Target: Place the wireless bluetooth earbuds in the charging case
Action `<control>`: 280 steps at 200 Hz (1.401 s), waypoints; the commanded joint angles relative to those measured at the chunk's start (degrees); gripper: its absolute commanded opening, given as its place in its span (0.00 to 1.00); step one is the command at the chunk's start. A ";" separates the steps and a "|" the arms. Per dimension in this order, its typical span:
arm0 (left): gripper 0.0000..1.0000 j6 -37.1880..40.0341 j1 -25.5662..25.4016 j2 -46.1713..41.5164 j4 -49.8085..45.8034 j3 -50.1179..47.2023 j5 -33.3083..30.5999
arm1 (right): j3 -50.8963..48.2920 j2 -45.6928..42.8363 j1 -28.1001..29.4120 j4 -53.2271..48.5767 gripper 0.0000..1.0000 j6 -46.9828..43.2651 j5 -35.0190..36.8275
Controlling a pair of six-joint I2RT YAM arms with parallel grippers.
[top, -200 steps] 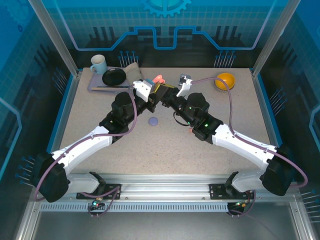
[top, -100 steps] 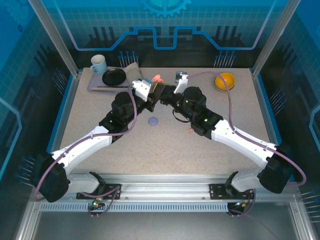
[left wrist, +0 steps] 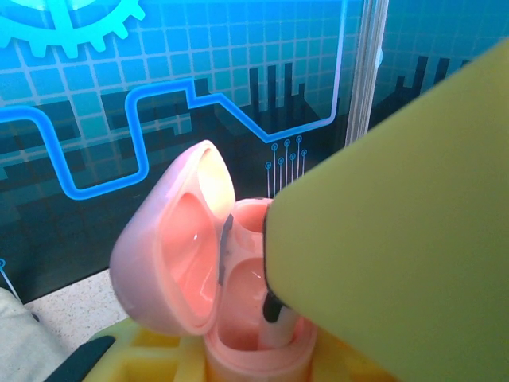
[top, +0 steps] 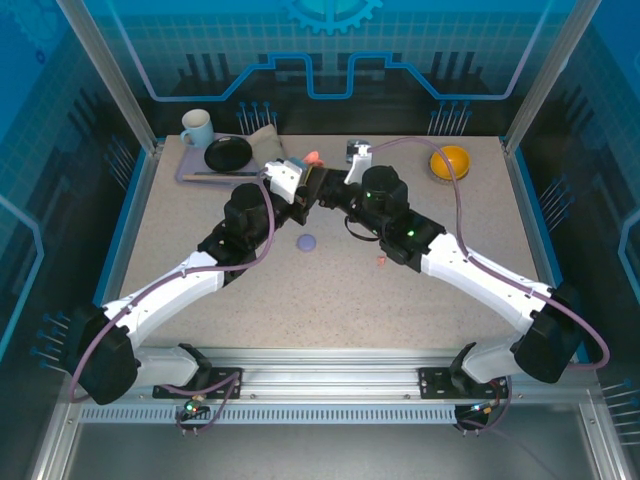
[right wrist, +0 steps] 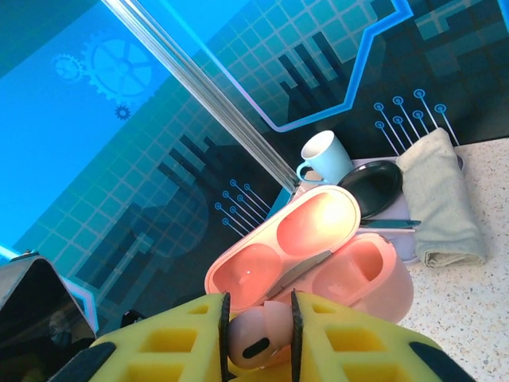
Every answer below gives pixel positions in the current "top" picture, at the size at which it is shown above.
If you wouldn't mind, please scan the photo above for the black plate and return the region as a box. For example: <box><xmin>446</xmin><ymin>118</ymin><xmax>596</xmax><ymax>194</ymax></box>
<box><xmin>203</xmin><ymin>135</ymin><xmax>253</xmax><ymax>174</ymax></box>

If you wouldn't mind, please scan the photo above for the woven coaster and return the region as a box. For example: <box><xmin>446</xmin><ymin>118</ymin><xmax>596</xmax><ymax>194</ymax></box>
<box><xmin>430</xmin><ymin>167</ymin><xmax>471</xmax><ymax>188</ymax></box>

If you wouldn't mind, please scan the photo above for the lavender tray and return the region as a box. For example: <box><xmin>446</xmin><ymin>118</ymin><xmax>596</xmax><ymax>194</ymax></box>
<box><xmin>174</xmin><ymin>132</ymin><xmax>269</xmax><ymax>191</ymax></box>

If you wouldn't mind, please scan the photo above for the beige folded cloth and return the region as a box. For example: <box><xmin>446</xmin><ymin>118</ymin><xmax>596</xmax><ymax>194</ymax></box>
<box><xmin>248</xmin><ymin>123</ymin><xmax>290</xmax><ymax>172</ymax></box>

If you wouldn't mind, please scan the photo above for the orange bowl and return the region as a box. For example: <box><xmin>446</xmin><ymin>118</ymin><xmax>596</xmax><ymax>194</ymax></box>
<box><xmin>429</xmin><ymin>145</ymin><xmax>472</xmax><ymax>181</ymax></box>

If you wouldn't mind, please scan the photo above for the light blue mug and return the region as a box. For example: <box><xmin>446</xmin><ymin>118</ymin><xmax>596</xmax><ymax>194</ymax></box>
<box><xmin>179</xmin><ymin>108</ymin><xmax>216</xmax><ymax>150</ymax></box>

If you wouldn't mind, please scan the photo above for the power connector with LED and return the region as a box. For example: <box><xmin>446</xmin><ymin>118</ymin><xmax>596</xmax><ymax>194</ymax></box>
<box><xmin>182</xmin><ymin>397</ymin><xmax>209</xmax><ymax>421</ymax></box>
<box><xmin>467</xmin><ymin>399</ymin><xmax>501</xmax><ymax>421</ymax></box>

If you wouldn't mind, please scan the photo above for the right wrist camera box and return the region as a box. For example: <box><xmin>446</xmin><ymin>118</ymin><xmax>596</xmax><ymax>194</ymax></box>
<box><xmin>344</xmin><ymin>139</ymin><xmax>375</xmax><ymax>186</ymax></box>

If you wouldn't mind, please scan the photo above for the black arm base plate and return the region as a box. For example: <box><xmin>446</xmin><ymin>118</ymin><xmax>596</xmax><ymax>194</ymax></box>
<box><xmin>417</xmin><ymin>366</ymin><xmax>510</xmax><ymax>400</ymax></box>
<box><xmin>152</xmin><ymin>367</ymin><xmax>244</xmax><ymax>400</ymax></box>

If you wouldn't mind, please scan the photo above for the aluminium mounting rail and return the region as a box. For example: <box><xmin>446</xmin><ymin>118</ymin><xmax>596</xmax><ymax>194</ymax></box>
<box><xmin>134</xmin><ymin>348</ymin><xmax>596</xmax><ymax>401</ymax></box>

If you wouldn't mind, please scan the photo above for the aluminium frame post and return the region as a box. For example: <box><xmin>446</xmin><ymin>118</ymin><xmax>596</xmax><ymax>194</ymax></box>
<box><xmin>502</xmin><ymin>0</ymin><xmax>601</xmax><ymax>157</ymax></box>
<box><xmin>55</xmin><ymin>0</ymin><xmax>165</xmax><ymax>157</ymax></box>

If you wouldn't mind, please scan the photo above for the slotted grey cable duct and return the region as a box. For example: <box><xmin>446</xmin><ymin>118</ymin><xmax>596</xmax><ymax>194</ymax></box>
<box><xmin>79</xmin><ymin>405</ymin><xmax>459</xmax><ymax>425</ymax></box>

